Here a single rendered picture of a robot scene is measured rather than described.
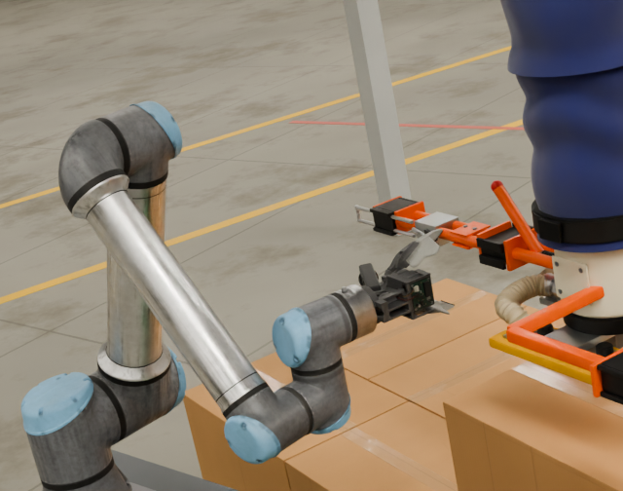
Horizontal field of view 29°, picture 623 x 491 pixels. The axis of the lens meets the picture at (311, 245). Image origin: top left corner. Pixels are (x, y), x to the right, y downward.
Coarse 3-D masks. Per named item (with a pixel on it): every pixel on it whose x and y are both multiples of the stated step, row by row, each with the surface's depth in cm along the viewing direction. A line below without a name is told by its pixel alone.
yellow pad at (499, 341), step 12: (552, 324) 211; (492, 336) 218; (504, 336) 216; (504, 348) 214; (516, 348) 212; (600, 348) 199; (612, 348) 199; (528, 360) 210; (540, 360) 207; (552, 360) 205; (564, 372) 203; (576, 372) 200; (588, 372) 198
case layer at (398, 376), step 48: (432, 288) 396; (384, 336) 368; (432, 336) 361; (480, 336) 355; (384, 384) 338; (432, 384) 332; (192, 432) 361; (336, 432) 317; (384, 432) 312; (432, 432) 307; (240, 480) 339; (288, 480) 310; (336, 480) 294; (384, 480) 290; (432, 480) 286
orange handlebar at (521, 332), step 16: (400, 224) 251; (464, 224) 240; (480, 224) 237; (448, 240) 239; (464, 240) 234; (528, 256) 219; (544, 256) 216; (592, 288) 199; (560, 304) 196; (576, 304) 197; (528, 320) 192; (544, 320) 193; (512, 336) 189; (528, 336) 187; (544, 336) 186; (544, 352) 184; (560, 352) 181; (576, 352) 179
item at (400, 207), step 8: (392, 200) 259; (400, 200) 258; (408, 200) 257; (384, 208) 254; (392, 208) 253; (400, 208) 252; (408, 208) 252; (416, 208) 254; (400, 216) 252; (408, 216) 253
